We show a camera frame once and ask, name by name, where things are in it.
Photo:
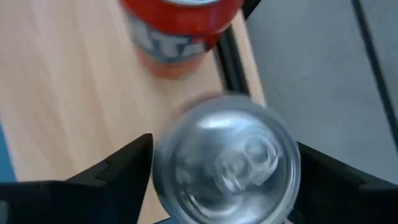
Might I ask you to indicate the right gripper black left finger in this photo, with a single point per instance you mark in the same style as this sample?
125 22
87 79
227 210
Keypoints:
93 199

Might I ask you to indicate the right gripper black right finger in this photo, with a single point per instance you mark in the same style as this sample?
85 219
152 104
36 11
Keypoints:
342 202

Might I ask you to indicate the red Fanta strawberry can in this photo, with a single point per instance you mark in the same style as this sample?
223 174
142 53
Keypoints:
174 18

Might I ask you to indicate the blue-grey table mat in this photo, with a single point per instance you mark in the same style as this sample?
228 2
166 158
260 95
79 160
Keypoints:
4 161

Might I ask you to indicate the silver Diet Coke can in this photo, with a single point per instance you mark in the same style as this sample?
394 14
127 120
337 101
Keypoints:
227 161

